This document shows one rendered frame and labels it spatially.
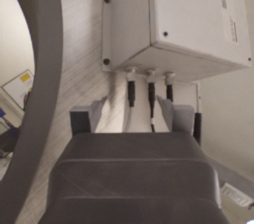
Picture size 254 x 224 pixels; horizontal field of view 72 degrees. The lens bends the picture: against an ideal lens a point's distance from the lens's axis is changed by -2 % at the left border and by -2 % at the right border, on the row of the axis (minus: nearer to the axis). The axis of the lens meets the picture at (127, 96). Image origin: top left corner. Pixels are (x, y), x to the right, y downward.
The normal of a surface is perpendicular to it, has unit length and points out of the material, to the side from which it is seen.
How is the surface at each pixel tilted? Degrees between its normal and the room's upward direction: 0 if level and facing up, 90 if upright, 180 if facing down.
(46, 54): 90
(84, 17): 90
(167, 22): 90
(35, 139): 90
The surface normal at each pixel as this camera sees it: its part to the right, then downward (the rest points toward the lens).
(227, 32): 0.47, -0.12
